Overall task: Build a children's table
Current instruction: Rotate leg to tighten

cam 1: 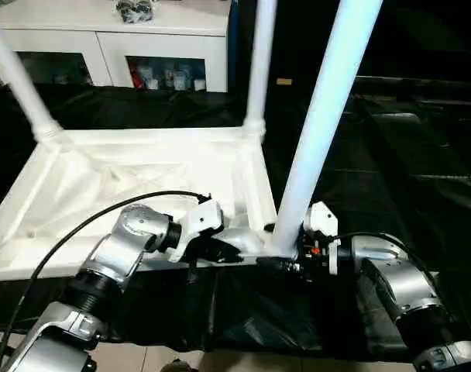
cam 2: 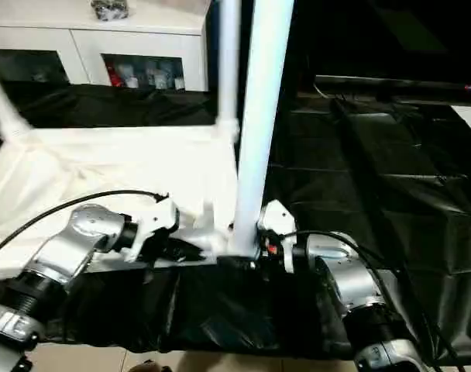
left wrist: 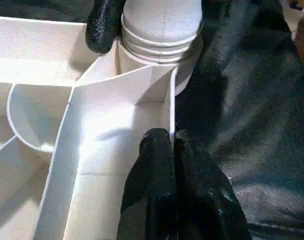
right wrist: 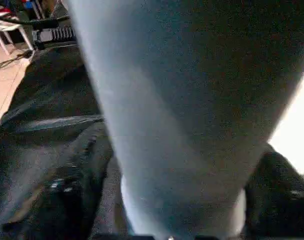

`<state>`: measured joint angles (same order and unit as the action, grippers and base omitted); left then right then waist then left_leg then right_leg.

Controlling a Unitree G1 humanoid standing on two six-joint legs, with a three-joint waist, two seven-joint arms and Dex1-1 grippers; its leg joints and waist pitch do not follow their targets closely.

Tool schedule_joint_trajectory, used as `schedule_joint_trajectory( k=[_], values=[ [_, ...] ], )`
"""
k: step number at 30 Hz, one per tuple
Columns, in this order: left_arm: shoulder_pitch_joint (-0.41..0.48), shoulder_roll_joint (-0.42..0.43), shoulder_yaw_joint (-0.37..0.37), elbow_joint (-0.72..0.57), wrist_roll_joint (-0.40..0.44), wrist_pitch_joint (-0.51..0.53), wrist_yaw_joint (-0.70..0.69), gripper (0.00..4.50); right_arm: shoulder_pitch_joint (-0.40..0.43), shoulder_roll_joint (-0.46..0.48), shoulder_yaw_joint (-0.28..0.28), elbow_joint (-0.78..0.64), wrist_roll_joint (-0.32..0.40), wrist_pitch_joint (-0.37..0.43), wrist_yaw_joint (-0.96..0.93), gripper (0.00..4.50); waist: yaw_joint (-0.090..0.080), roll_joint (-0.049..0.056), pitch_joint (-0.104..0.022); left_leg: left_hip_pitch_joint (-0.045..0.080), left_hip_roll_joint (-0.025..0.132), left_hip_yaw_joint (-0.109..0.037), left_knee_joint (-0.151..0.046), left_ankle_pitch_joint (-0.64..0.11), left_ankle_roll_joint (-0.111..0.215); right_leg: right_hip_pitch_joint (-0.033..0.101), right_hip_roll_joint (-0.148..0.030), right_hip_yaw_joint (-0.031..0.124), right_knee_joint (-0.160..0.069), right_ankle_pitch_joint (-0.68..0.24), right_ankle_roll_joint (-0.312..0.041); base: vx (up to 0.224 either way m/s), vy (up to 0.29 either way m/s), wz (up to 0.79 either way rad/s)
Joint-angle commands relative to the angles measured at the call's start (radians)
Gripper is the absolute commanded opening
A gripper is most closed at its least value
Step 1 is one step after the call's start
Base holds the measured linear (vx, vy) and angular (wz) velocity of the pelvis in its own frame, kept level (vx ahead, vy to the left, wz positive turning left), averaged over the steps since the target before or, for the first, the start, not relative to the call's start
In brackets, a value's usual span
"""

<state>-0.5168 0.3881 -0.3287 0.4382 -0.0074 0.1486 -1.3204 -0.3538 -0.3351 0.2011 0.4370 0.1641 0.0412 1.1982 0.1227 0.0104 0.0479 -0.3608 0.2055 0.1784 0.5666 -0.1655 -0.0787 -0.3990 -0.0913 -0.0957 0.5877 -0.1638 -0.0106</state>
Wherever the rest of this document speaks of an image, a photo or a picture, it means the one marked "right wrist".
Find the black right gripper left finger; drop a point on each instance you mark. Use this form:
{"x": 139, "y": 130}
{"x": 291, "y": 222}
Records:
{"x": 67, "y": 195}

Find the black horizontal rod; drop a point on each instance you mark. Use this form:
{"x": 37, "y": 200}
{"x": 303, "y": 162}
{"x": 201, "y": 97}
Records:
{"x": 42, "y": 23}

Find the white plastic stool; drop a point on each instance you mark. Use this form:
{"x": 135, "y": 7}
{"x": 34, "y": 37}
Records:
{"x": 2, "y": 26}

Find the red and blue items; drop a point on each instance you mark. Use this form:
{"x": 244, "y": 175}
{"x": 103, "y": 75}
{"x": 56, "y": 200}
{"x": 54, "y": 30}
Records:
{"x": 2, "y": 8}

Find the white plastic table top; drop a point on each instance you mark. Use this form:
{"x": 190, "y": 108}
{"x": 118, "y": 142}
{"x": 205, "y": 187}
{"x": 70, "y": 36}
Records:
{"x": 297, "y": 125}

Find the white plastic table leg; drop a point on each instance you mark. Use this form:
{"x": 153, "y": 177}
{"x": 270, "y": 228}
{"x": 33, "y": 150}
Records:
{"x": 192, "y": 87}

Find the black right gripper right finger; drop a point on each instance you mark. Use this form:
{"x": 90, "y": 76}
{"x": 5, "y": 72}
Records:
{"x": 277, "y": 205}

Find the black ribbed device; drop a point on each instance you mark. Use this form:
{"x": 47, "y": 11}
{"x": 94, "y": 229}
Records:
{"x": 44, "y": 35}

